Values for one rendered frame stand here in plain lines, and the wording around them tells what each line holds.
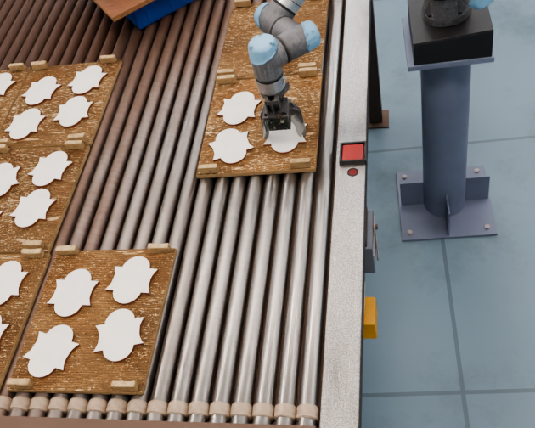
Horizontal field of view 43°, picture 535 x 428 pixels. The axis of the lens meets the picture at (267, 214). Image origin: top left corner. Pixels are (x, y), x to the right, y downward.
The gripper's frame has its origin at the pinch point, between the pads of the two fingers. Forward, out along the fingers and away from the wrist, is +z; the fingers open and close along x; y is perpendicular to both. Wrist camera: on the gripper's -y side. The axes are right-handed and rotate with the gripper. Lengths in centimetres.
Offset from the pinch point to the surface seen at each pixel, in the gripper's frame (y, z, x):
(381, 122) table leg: -98, 94, 23
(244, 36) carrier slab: -50, 1, -18
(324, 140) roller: 1.5, 2.3, 11.4
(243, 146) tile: 4.0, -0.3, -12.3
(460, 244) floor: -25, 95, 54
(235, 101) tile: -16.0, -0.1, -17.1
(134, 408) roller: 84, 1, -29
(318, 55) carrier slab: -35.9, 1.0, 7.9
